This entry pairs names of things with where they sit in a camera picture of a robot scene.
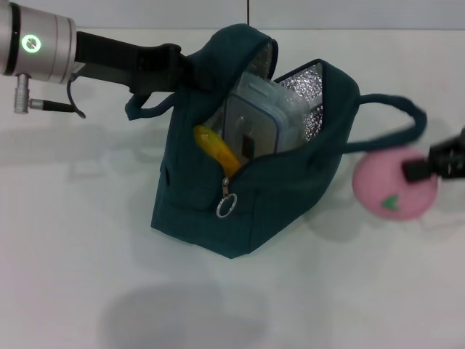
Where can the yellow toy banana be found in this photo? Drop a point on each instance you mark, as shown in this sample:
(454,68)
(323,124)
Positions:
(218,145)

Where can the pink toy peach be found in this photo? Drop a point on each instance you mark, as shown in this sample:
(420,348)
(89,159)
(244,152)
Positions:
(381,181)

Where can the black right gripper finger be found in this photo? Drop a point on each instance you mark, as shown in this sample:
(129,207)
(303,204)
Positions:
(454,145)
(421,169)

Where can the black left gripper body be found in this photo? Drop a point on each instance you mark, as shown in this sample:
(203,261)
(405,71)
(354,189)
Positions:
(145,62)

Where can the dark teal fabric lunch bag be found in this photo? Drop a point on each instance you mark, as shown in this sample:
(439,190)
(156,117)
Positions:
(283,196)

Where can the clear plastic food container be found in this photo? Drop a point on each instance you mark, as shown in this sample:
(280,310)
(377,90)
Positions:
(254,123)

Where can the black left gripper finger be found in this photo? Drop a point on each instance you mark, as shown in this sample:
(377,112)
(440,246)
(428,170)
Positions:
(198,76)

